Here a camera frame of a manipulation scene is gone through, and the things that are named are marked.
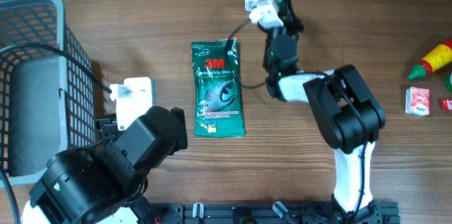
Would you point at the green lid jar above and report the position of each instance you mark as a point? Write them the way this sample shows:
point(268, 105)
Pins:
point(448, 82)

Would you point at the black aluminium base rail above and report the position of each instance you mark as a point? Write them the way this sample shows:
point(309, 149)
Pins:
point(379, 212)

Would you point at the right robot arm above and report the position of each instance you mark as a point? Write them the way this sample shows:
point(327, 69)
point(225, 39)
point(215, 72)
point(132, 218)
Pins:
point(346, 112)

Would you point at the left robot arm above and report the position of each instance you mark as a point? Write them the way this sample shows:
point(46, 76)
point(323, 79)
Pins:
point(92, 183)

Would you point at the grey plastic shopping basket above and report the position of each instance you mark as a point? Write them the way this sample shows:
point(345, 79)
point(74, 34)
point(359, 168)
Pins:
point(47, 102)

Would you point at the red candy bar wrapper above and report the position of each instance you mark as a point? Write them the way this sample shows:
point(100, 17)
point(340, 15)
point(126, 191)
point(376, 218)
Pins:
point(446, 105)

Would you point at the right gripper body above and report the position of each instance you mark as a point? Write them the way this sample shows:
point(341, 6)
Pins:
point(289, 20)

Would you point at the green 3M gloves package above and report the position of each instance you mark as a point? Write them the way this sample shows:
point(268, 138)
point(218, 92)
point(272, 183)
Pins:
point(218, 95)

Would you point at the red patterned small box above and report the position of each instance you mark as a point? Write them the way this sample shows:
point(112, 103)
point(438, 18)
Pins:
point(417, 101)

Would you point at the red sriracha sauce bottle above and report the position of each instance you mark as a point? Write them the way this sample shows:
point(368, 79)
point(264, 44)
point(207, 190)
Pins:
point(433, 61)

